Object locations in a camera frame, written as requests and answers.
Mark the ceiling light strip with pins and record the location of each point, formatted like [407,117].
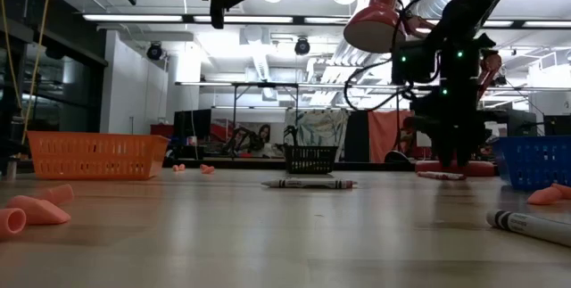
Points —
[544,24]
[134,18]
[250,19]

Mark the black-legged tall table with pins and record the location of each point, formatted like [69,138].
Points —
[265,84]

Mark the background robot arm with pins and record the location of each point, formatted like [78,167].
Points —
[241,138]

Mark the red desk lamp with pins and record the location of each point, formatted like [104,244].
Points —
[374,20]

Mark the pink eraser caps left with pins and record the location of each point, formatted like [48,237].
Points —
[38,211]

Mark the blue plastic basket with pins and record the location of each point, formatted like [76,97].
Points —
[535,163]

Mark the orange plastic basket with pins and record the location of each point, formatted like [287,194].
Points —
[89,156]

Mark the black monitor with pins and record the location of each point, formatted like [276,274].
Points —
[192,125]
[557,125]

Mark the black plastic basket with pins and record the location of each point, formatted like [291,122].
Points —
[310,159]

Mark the pale painted mural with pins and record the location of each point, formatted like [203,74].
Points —
[316,127]

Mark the black curtain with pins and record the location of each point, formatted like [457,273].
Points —
[357,138]

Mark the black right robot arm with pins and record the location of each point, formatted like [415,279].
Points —
[473,2]

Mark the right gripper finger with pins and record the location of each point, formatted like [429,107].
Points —
[454,152]

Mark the orange curtain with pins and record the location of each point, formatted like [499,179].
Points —
[383,138]

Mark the black ceiling spotlight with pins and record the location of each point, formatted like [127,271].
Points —
[154,51]
[302,46]

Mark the person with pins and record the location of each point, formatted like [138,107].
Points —
[264,133]

